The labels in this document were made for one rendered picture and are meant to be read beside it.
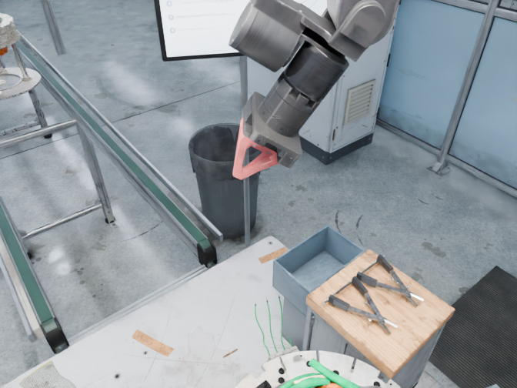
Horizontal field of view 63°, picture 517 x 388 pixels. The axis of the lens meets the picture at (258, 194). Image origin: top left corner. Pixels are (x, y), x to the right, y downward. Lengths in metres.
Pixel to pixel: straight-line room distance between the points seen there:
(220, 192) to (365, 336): 1.50
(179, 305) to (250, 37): 0.86
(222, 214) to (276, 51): 1.86
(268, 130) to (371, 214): 2.20
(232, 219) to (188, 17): 1.27
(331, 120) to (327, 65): 2.36
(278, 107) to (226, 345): 0.74
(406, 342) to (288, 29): 0.56
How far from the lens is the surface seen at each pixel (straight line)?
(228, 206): 2.24
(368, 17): 0.44
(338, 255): 1.00
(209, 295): 1.20
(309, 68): 0.48
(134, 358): 1.13
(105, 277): 2.38
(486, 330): 2.29
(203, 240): 1.36
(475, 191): 3.08
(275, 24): 0.46
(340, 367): 0.73
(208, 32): 1.32
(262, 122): 0.50
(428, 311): 0.87
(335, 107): 2.79
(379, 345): 0.80
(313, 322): 0.89
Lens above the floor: 1.73
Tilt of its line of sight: 39 degrees down
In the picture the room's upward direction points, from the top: straight up
